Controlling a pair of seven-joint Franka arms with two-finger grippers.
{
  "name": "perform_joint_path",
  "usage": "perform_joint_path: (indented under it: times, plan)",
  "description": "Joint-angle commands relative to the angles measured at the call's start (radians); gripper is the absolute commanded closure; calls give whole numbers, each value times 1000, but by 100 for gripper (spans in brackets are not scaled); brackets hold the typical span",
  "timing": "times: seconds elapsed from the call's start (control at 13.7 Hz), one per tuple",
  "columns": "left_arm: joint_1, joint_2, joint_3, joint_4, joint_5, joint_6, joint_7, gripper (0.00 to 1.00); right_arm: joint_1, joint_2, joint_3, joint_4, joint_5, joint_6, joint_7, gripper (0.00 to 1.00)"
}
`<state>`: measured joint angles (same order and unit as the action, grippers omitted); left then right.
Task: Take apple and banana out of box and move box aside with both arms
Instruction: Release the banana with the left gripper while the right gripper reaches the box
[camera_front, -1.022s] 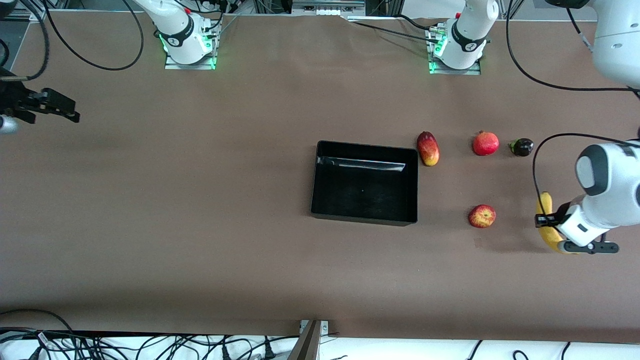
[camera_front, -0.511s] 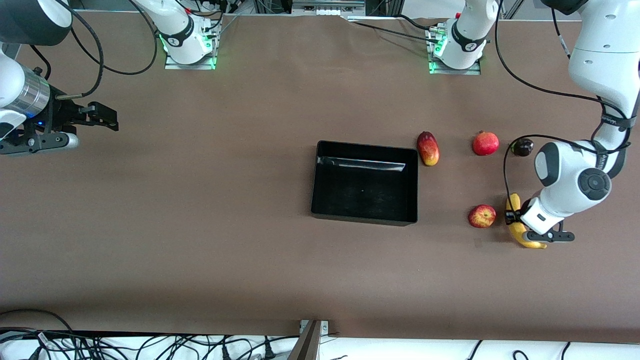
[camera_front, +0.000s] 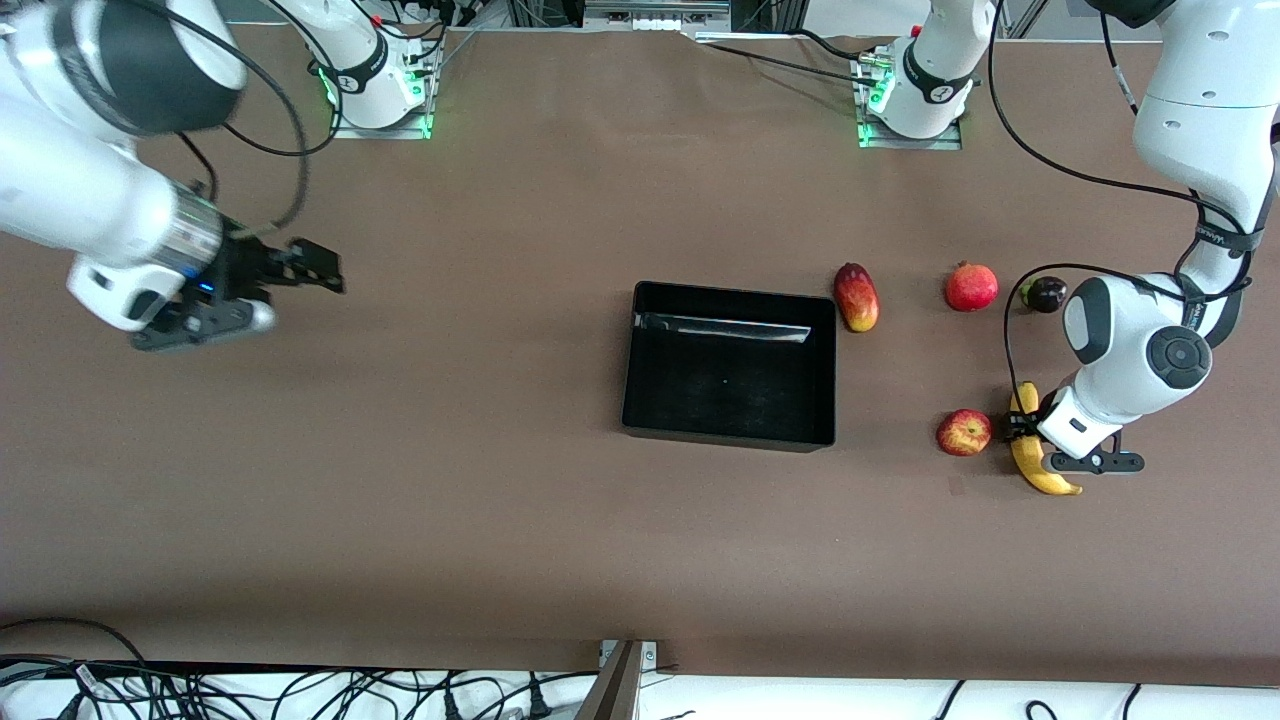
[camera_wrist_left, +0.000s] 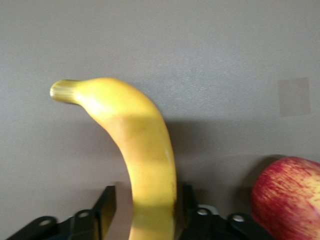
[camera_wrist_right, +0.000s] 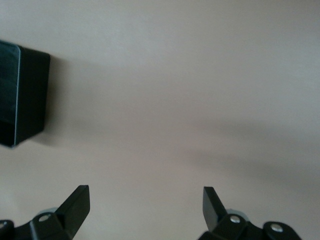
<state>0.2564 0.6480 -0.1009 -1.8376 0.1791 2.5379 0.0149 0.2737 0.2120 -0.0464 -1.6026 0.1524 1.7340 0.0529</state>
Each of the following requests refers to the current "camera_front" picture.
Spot black base power cable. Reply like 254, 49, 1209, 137
700, 40, 881, 87
788, 26, 865, 63

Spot black plastic box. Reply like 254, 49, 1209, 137
620, 280, 839, 453

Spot silver metal device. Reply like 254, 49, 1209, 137
583, 0, 733, 33

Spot yellow banana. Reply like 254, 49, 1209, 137
1008, 382, 1084, 497

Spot red yellow mango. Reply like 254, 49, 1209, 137
833, 262, 881, 334

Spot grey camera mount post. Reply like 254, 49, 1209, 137
572, 638, 646, 720

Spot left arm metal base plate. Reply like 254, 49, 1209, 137
855, 55, 964, 151

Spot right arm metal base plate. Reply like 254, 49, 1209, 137
328, 60, 435, 141

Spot silver mounting bracket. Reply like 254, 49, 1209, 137
598, 638, 659, 669

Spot red pomegranate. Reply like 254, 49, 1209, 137
945, 260, 1000, 313

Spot table cover sheet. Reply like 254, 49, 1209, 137
0, 22, 1280, 691

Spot dark purple mangosteen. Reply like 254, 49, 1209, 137
1018, 276, 1068, 315

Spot black arched floor cable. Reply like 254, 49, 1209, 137
0, 617, 149, 667

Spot red yellow apple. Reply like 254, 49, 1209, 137
937, 408, 994, 458

